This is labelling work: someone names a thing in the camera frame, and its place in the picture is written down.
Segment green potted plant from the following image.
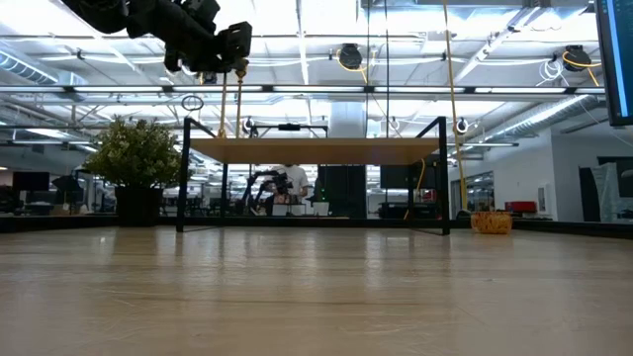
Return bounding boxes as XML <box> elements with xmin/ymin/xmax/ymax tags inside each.
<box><xmin>82</xmin><ymin>116</ymin><xmax>193</xmax><ymax>228</ymax></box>

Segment person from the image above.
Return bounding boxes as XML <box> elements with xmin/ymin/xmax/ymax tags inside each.
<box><xmin>269</xmin><ymin>164</ymin><xmax>312</xmax><ymax>218</ymax></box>

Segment black cabinet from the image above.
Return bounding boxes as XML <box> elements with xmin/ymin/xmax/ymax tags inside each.
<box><xmin>316</xmin><ymin>165</ymin><xmax>368</xmax><ymax>220</ymax></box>

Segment black aluminium table frame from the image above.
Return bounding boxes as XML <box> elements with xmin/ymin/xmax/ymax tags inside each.
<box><xmin>0</xmin><ymin>213</ymin><xmax>633</xmax><ymax>239</ymax></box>

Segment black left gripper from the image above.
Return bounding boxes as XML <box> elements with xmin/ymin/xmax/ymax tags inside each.
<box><xmin>162</xmin><ymin>0</ymin><xmax>253</xmax><ymax>74</ymax></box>

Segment wooden shelf with black legs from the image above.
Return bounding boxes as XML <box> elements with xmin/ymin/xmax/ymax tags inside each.
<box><xmin>176</xmin><ymin>116</ymin><xmax>451</xmax><ymax>236</ymax></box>

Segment red box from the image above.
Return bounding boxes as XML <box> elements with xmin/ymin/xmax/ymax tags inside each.
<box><xmin>503</xmin><ymin>200</ymin><xmax>538</xmax><ymax>215</ymax></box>

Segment white candle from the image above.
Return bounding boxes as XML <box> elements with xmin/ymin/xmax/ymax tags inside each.
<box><xmin>469</xmin><ymin>211</ymin><xmax>514</xmax><ymax>235</ymax></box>

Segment yellow hanging cable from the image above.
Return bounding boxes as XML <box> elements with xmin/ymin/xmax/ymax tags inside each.
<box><xmin>441</xmin><ymin>0</ymin><xmax>470</xmax><ymax>214</ymax></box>

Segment black background robot arms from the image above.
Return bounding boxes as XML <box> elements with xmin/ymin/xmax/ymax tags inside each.
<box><xmin>240</xmin><ymin>170</ymin><xmax>296</xmax><ymax>218</ymax></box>

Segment gold candlestick holder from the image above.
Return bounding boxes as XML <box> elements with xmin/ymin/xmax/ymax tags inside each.
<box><xmin>219</xmin><ymin>72</ymin><xmax>228</xmax><ymax>139</ymax></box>
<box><xmin>232</xmin><ymin>57</ymin><xmax>248</xmax><ymax>140</ymax></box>

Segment black ceiling cable reel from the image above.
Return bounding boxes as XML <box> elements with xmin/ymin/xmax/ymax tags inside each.
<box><xmin>562</xmin><ymin>44</ymin><xmax>593</xmax><ymax>73</ymax></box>
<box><xmin>337</xmin><ymin>43</ymin><xmax>365</xmax><ymax>71</ymax></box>

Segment computer monitor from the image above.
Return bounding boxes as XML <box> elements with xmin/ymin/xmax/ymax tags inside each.
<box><xmin>594</xmin><ymin>0</ymin><xmax>633</xmax><ymax>128</ymax></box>

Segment black background monitor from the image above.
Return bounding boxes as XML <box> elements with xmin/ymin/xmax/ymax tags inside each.
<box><xmin>379</xmin><ymin>165</ymin><xmax>414</xmax><ymax>190</ymax></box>
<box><xmin>12</xmin><ymin>171</ymin><xmax>51</xmax><ymax>193</ymax></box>

